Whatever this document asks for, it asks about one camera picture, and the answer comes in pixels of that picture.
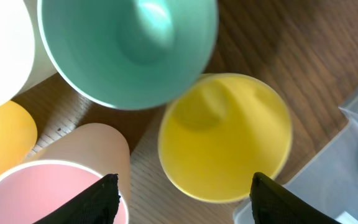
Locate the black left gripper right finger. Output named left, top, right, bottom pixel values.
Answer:
left=250, top=172, right=339, bottom=224

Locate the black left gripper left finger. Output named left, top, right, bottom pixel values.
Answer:
left=35, top=174, right=121, bottom=224

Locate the pink cup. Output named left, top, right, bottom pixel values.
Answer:
left=0, top=123, right=131, bottom=224

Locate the yellow cup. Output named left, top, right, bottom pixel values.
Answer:
left=158, top=73, right=293, bottom=203
left=0, top=101, right=37, bottom=175

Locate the green cup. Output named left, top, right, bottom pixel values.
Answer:
left=37, top=0, right=219, bottom=110

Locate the cream cup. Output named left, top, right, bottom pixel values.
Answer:
left=0, top=0, right=57, bottom=106

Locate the clear plastic storage container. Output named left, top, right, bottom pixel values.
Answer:
left=232, top=90, right=358, bottom=223

